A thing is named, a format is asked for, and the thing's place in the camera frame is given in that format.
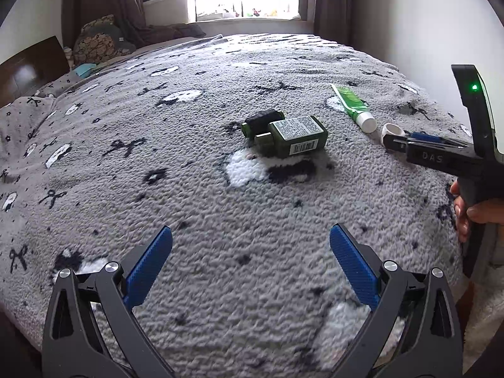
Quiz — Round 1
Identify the white tape roll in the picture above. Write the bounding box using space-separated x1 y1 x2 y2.
381 123 407 145

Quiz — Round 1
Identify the green toothpaste tube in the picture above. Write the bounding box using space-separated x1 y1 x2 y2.
331 84 378 134

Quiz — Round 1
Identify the person's right hand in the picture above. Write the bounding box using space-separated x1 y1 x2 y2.
450 180 504 243

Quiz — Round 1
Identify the green bottle with barcode label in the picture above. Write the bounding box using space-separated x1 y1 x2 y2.
254 115 328 159

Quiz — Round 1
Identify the small dark green bottle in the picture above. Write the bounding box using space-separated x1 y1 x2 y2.
241 109 285 139

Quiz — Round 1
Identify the grey patterned fleece bed blanket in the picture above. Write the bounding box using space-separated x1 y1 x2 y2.
1 34 464 377

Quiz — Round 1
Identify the dark brown right curtain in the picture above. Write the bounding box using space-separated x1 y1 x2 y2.
298 0 353 45

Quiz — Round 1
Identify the dark brown curtain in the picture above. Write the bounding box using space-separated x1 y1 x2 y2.
298 0 353 45
61 0 205 48

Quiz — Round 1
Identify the grey patterned pillow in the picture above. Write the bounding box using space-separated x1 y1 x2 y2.
1 96 55 166

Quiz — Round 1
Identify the teal cloth item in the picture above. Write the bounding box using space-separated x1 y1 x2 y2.
73 63 96 78

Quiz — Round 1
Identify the brown floral cushion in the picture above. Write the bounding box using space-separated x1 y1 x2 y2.
73 14 137 66

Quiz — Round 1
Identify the dark wooden headboard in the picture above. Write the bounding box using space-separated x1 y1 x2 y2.
0 36 69 107

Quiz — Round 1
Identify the white storage box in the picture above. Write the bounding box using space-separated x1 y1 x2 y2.
144 0 190 26

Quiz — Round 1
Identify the dark brown left curtain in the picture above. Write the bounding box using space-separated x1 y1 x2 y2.
61 0 205 48

